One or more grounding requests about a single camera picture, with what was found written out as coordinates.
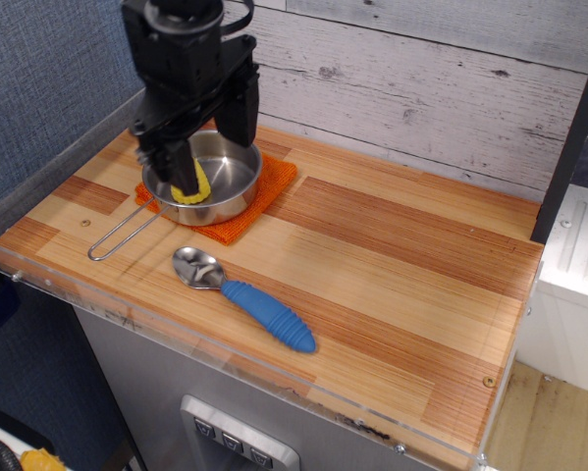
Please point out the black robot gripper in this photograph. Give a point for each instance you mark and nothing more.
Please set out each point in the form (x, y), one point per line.
(196, 68)

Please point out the blue handled metal spoon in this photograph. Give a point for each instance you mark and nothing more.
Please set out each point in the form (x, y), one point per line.
(199, 270)

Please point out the small steel saucepan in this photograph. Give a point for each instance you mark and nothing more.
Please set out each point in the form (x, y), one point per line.
(232, 172)

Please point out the yellow toy corn cob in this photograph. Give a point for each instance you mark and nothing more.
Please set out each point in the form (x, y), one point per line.
(204, 188)

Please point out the orange knitted cloth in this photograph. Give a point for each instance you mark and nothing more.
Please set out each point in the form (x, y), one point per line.
(275, 178)

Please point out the clear acrylic table guard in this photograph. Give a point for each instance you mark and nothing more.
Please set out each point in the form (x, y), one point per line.
(423, 273)

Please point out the silver toy fridge cabinet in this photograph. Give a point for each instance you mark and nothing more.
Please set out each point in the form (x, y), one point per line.
(337, 408)

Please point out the grey ice dispenser panel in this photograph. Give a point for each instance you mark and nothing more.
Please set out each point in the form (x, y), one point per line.
(220, 441)

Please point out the yellow object bottom left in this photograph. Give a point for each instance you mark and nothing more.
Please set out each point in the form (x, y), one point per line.
(41, 460)

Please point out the white grooved side counter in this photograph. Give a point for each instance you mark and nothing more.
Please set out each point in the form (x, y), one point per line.
(553, 337)

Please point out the black vertical post right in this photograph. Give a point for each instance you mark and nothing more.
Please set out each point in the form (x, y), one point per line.
(563, 172)

